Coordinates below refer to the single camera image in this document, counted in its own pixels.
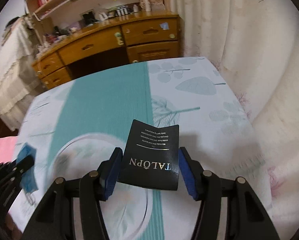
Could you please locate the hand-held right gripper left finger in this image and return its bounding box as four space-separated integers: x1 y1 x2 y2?
22 147 123 240

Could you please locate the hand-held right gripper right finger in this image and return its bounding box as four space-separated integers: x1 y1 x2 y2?
178 146 281 240

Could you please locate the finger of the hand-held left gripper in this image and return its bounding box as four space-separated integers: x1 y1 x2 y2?
0 154 35 188

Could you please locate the blue face mask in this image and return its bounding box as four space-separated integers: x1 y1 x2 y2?
16 142 39 205

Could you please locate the black card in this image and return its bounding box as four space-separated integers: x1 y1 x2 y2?
117 119 180 191

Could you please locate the white round plate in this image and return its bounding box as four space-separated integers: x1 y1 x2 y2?
47 133 154 240

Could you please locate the table with leaf tablecloth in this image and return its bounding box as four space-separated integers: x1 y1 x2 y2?
8 56 274 240

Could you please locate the cream lace furniture cover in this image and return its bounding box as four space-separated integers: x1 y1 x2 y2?
0 17 43 132

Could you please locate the wooden desk with drawers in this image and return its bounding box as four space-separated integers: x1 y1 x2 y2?
31 12 181 90

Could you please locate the white leaf print curtain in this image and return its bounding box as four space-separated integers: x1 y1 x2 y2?
165 0 299 230

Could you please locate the wooden bookshelf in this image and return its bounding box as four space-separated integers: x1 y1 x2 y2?
24 0 165 30

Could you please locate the pale gift bag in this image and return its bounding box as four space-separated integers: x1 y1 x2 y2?
139 0 164 11

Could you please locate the white power strip with cables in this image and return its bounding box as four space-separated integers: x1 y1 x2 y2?
36 34 65 53

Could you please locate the black photo frame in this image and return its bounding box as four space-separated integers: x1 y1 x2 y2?
81 10 95 23

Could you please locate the white wire rack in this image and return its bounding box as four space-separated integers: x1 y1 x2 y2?
26 0 82 20

